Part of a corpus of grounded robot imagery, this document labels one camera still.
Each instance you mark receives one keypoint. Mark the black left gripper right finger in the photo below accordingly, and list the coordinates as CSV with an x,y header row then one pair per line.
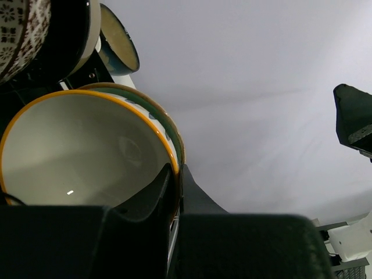
x,y
213,243

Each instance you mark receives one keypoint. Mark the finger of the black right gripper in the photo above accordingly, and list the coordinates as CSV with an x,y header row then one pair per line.
x,y
353,118

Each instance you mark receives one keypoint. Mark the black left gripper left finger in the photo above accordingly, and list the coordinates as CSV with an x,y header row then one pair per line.
x,y
129,241

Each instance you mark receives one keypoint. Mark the white bowl patterned rim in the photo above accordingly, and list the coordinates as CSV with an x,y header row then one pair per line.
x,y
83,147

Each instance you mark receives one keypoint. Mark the pale green bowl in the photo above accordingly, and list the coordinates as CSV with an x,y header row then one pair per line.
x,y
150,105

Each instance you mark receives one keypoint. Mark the brown bowl cream inside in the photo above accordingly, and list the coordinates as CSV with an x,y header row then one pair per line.
x,y
118,51

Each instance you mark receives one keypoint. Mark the black bowl tan outside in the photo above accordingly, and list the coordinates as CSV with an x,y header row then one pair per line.
x,y
72,36

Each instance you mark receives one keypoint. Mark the red lattice patterned bowl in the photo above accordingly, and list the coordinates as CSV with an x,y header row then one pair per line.
x,y
24,28

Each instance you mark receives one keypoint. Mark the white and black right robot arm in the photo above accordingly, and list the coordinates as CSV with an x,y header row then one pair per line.
x,y
351,243

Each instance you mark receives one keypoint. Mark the black dish rack tray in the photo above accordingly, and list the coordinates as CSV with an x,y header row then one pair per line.
x,y
158,206

